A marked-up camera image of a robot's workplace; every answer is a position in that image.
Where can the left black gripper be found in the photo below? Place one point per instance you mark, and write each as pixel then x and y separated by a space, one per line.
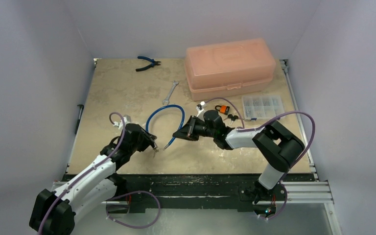
pixel 148 139

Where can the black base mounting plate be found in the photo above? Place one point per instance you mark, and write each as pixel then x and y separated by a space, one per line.
pixel 186 191

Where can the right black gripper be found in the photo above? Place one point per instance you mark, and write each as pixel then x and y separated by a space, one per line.
pixel 190 128

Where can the black handle tool at edge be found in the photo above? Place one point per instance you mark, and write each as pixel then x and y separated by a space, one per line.
pixel 81 108

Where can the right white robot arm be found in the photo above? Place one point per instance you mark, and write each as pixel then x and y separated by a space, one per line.
pixel 279 146

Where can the pink translucent plastic toolbox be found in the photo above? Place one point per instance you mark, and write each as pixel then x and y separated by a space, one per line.
pixel 228 69

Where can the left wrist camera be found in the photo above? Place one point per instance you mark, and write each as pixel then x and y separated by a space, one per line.
pixel 124 120

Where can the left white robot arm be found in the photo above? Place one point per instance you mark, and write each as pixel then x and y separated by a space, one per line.
pixel 56 212

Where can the black head padlock keys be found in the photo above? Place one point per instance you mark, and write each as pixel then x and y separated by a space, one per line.
pixel 232 118

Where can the orange black padlock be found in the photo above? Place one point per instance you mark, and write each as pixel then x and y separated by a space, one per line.
pixel 223 109

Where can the clear plastic screw organizer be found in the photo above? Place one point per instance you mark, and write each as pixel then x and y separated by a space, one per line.
pixel 256 107

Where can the silver open end wrench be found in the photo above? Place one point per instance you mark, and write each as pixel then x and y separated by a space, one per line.
pixel 167 98

